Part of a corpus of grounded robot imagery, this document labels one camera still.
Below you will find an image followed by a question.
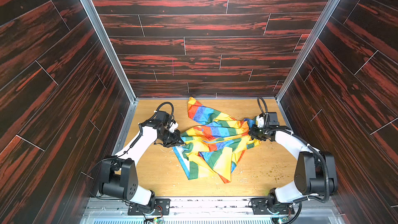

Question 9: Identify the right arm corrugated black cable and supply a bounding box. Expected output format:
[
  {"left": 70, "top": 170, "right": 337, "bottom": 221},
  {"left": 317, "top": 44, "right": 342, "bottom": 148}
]
[{"left": 256, "top": 96, "right": 330, "bottom": 224}]

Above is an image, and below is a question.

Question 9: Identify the right aluminium corner post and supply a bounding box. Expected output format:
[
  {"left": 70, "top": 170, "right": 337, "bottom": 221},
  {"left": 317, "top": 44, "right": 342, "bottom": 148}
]
[{"left": 276, "top": 0, "right": 341, "bottom": 105}]

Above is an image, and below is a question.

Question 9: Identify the left aluminium corner post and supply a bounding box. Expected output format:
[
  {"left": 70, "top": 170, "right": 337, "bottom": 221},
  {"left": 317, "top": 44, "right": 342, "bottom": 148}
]
[{"left": 79, "top": 0, "right": 137, "bottom": 104}]

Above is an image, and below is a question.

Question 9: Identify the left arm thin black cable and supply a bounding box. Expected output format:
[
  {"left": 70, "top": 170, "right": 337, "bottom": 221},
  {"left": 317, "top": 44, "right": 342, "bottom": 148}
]
[{"left": 83, "top": 101, "right": 175, "bottom": 201}]

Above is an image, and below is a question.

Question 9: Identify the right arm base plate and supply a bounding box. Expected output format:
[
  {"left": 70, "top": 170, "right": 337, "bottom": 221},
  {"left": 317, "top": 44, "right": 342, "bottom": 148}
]
[{"left": 249, "top": 198, "right": 295, "bottom": 215}]

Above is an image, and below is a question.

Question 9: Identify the aluminium front rail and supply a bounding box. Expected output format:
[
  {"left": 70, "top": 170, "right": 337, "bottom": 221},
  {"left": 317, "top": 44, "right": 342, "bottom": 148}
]
[{"left": 81, "top": 197, "right": 346, "bottom": 224}]

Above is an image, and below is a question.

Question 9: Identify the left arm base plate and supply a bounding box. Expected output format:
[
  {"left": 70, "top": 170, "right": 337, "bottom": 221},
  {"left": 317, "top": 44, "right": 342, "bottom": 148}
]
[{"left": 127, "top": 198, "right": 171, "bottom": 216}]

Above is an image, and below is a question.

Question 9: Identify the rainbow striped hooded jacket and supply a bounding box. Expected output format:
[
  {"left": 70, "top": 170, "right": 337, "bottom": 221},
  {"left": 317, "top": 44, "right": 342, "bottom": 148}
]
[{"left": 173, "top": 97, "right": 261, "bottom": 184}]

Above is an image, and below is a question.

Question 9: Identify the aluminium corner post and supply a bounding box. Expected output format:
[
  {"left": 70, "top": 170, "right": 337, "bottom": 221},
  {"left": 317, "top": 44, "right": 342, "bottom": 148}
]
[
  {"left": 79, "top": 0, "right": 137, "bottom": 104},
  {"left": 276, "top": 0, "right": 341, "bottom": 105}
]

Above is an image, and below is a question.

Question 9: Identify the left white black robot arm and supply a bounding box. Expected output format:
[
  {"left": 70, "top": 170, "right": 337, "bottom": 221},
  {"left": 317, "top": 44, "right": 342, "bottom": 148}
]
[{"left": 96, "top": 110, "right": 184, "bottom": 214}]

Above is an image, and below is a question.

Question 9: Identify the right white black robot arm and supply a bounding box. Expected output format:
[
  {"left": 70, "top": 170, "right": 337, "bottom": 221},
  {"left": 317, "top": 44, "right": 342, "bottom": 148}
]
[{"left": 249, "top": 113, "right": 338, "bottom": 215}]

